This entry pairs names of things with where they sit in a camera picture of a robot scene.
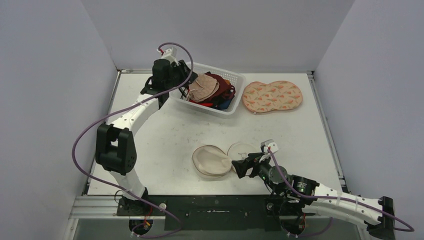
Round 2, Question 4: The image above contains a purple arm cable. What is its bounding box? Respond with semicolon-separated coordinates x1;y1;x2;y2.
71;42;195;239
266;149;415;233

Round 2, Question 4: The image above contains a dark red garment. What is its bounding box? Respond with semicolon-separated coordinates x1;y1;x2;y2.
203;72;235;103

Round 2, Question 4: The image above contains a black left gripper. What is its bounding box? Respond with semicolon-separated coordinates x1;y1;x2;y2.
165;60;198;90

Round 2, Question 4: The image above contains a white plastic basket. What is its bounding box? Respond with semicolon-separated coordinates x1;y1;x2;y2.
169;62;246;118

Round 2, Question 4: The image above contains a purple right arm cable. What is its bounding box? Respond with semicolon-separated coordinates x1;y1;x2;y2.
266;149;415;233

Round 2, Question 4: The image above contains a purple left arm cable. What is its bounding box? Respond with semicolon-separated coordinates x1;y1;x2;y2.
71;42;195;239

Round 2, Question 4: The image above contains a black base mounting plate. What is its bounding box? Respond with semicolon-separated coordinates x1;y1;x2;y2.
116;195;305;232

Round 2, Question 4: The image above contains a beige lace bra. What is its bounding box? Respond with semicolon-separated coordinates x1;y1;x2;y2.
188;74;220;103

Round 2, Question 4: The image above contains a navy blue bra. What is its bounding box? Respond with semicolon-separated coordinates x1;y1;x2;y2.
217;99;232;111

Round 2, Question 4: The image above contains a white round mesh laundry bag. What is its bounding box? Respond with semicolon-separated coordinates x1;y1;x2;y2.
191;142;258;179

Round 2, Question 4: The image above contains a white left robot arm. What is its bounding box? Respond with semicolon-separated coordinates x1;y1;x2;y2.
95;58;197;216

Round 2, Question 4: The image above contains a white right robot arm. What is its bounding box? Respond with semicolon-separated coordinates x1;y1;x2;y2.
231;152;396;240

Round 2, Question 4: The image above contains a black and white bra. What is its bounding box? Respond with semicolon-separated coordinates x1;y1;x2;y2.
178;86;189;101

